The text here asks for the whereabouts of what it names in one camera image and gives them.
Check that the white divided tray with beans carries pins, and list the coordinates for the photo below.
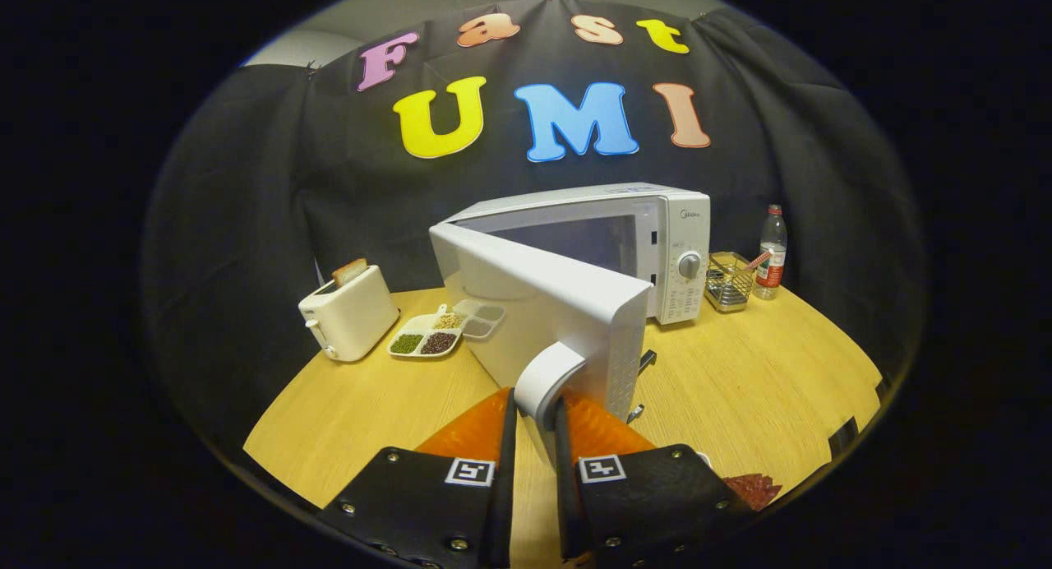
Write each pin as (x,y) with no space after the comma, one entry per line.
(411,344)

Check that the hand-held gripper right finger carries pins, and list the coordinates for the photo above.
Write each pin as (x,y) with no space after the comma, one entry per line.
(567,511)

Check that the clear plastic water bottle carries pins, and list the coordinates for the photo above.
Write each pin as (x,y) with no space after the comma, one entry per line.
(771,265)

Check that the pink striped stick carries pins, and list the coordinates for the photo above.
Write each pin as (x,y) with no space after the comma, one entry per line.
(756,262)

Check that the white toaster oven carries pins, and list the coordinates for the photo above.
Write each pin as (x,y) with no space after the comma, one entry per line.
(575,306)

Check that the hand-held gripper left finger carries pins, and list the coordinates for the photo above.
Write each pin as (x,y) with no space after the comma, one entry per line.
(503,511)

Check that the toast bread slice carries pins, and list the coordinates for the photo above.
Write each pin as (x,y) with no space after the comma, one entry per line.
(350,271)

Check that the cream toaster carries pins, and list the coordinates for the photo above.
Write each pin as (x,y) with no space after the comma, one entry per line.
(353,318)

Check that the reddish brown meat piece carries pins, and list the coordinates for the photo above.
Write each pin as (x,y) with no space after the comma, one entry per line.
(756,491)

